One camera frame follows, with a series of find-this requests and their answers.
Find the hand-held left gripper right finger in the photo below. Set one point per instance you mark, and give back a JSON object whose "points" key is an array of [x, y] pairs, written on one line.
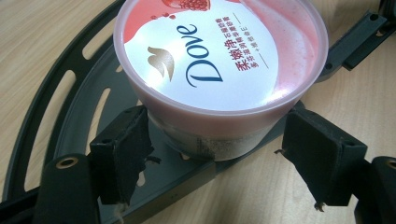
{"points": [[323, 155]]}

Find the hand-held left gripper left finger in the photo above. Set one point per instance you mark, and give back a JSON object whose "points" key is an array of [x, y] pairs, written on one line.
{"points": [[121, 155]]}

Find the black fan-shaped corner rack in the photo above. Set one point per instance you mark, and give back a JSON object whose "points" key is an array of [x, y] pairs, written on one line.
{"points": [[174, 186]]}

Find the pink cream jar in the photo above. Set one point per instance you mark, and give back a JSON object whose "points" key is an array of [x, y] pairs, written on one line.
{"points": [[218, 62]]}

